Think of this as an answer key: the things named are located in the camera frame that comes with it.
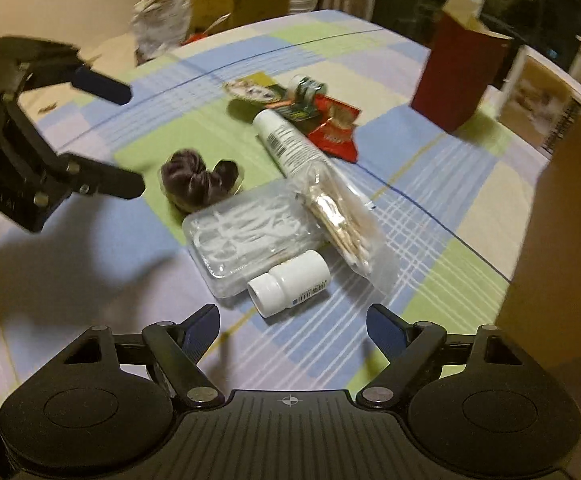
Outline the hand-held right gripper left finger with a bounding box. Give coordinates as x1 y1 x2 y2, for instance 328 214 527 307
58 304 226 408

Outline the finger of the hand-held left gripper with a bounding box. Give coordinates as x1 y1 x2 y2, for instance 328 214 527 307
44 156 147 201
0 36 133 107

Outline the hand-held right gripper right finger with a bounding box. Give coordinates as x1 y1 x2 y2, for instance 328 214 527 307
355 304 527 408

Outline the white squeeze tube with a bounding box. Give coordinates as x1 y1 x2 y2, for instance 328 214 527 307
252 109 332 179

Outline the white box with brown rim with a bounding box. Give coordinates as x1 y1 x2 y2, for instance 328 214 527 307
493 110 581 363

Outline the small green label bottle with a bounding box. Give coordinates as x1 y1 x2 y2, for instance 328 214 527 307
286 74 328 104

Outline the dark brown hair scrunchie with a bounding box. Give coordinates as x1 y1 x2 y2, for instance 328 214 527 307
158 149 244 214

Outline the clear box of floss picks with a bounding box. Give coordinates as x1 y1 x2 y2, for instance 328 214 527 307
181 180 332 302

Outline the white pill bottle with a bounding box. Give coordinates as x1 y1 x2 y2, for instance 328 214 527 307
247 250 332 319

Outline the clear bag of cotton swabs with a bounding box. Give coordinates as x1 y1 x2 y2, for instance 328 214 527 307
290 160 387 287

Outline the printed picture packet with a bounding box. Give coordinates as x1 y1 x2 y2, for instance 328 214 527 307
222 75 292 107

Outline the dark green packet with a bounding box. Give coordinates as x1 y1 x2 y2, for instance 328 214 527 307
265 97 321 124

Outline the red snack packet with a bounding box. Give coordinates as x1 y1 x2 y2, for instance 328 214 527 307
307 94 362 164

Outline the dark red paper bag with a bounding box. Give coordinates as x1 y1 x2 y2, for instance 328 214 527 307
409 0 514 134

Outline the white printed carton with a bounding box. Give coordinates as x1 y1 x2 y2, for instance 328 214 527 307
498 44 581 157

